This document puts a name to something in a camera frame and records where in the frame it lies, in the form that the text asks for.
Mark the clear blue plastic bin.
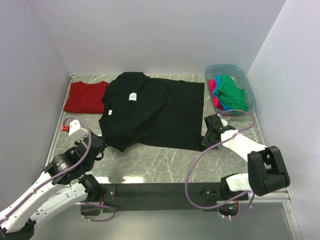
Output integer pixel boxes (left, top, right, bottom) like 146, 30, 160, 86
204, 64, 256, 112

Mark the black t shirt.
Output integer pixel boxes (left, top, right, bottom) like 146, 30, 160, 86
99, 72, 205, 152

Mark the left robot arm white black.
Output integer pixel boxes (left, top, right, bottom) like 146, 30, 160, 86
0, 134, 106, 239

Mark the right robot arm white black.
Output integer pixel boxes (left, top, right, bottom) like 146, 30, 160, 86
202, 114, 291, 200

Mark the blue t shirt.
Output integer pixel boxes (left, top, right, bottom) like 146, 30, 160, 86
211, 74, 231, 111

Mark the green t shirt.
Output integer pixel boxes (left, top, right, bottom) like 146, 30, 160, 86
216, 74, 249, 112

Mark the pink t shirt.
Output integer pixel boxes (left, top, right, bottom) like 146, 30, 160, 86
208, 78, 226, 111

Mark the folded red t shirt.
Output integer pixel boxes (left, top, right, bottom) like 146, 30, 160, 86
63, 81, 109, 114

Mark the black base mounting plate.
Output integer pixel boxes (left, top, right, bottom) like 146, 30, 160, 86
101, 182, 249, 212

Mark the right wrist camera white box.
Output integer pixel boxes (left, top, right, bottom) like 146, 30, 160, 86
220, 118, 228, 127

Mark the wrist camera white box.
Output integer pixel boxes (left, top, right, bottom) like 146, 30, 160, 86
220, 118, 228, 127
61, 119, 88, 141

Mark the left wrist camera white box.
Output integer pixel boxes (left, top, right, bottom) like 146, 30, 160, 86
61, 119, 88, 141

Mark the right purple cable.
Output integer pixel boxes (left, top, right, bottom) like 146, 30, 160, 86
184, 109, 256, 218

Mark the purple cable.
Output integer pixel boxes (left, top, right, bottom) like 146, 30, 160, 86
184, 109, 256, 218
0, 116, 117, 223

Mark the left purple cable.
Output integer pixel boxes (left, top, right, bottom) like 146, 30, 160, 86
0, 116, 117, 223

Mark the aluminium rail left edge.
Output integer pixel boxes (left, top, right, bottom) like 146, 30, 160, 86
44, 74, 76, 167

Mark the aluminium rail front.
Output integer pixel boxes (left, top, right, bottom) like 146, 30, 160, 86
253, 188, 291, 203

